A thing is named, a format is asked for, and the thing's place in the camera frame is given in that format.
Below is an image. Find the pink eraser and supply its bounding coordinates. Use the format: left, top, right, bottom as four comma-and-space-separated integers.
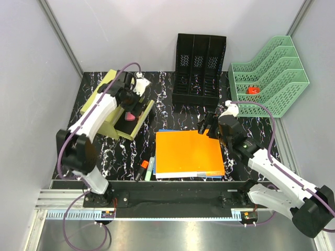
125, 112, 138, 121

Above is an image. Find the orange folder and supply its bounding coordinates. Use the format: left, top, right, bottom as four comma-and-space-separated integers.
155, 128, 226, 179

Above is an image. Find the blue folder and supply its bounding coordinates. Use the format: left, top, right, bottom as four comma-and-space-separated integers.
152, 129, 224, 179

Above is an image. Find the black magazine file holder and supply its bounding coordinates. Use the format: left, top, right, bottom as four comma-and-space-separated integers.
172, 33, 227, 108

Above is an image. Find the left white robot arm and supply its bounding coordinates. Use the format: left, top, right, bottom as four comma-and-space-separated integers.
56, 71, 150, 207

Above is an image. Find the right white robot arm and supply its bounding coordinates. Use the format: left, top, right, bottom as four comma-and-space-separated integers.
197, 111, 334, 238

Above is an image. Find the black marble desk mat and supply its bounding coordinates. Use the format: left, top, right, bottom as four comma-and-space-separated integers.
52, 71, 302, 182

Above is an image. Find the small red object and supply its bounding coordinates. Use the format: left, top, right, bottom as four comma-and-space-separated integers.
246, 87, 260, 95

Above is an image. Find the pale green highlighter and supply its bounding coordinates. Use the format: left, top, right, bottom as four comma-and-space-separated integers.
144, 157, 155, 181

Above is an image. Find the orange black highlighter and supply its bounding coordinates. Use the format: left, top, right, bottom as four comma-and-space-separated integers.
135, 161, 149, 182

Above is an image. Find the green mesh file organizer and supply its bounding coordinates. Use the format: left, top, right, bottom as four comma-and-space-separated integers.
228, 36, 309, 118

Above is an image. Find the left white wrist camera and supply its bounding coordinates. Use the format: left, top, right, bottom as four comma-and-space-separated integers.
133, 72, 151, 96

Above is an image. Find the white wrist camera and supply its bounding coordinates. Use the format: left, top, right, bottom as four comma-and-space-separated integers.
133, 72, 151, 96
219, 100, 239, 118

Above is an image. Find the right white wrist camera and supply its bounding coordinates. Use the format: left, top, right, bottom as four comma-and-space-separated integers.
219, 100, 239, 118

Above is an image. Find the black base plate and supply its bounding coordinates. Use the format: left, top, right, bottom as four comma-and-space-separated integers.
50, 180, 269, 209

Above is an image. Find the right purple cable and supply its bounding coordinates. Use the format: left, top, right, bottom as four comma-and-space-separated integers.
217, 100, 335, 233

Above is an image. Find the purple cable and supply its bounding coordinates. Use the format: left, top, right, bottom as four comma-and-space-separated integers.
57, 62, 143, 249
217, 100, 335, 233

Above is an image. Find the aluminium frame rail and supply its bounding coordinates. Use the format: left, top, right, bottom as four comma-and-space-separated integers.
23, 189, 333, 251

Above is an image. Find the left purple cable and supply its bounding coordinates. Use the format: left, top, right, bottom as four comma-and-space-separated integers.
57, 62, 143, 249

